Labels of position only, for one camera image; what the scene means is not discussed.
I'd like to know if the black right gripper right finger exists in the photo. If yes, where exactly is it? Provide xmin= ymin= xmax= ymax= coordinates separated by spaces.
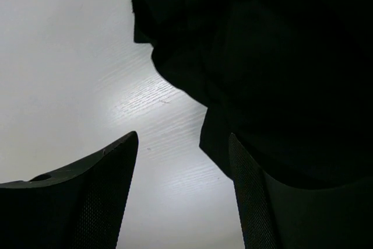
xmin=229 ymin=134 xmax=372 ymax=248

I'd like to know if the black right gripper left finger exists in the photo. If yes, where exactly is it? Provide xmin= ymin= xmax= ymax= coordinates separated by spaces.
xmin=1 ymin=132 xmax=138 ymax=249

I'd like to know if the black pleated skirt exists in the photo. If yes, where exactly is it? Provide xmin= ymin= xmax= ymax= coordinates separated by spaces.
xmin=132 ymin=0 xmax=372 ymax=186

